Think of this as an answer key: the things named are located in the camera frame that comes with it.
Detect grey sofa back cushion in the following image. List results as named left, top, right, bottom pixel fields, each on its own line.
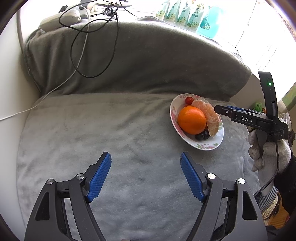
left=24, top=18, right=251, bottom=101

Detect green printed box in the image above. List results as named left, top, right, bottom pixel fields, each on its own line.
left=253, top=102, right=266, bottom=113

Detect striped blue trouser leg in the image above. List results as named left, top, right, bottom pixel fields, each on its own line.
left=255, top=186, right=278, bottom=212

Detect white cable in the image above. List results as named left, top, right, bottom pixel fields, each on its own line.
left=0, top=4, right=90, bottom=122

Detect right gloved hand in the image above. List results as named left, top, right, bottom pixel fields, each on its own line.
left=248, top=130, right=292, bottom=187

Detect dark cherry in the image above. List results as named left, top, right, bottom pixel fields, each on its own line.
left=204, top=130, right=210, bottom=140
left=195, top=132, right=205, bottom=141

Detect white power strip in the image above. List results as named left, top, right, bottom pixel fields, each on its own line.
left=39, top=9, right=81, bottom=32

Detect teal refill pouch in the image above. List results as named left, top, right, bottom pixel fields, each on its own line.
left=156, top=1, right=170, bottom=20
left=177, top=2, right=191, bottom=25
left=166, top=1, right=181, bottom=23
left=187, top=5, right=206, bottom=32

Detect large orange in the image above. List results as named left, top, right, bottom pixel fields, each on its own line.
left=177, top=106, right=207, bottom=135

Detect red cherry tomato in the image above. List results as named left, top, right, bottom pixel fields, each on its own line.
left=185, top=96, right=194, bottom=105

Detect white floral ceramic bowl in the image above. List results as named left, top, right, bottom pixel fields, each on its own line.
left=170, top=93, right=224, bottom=151

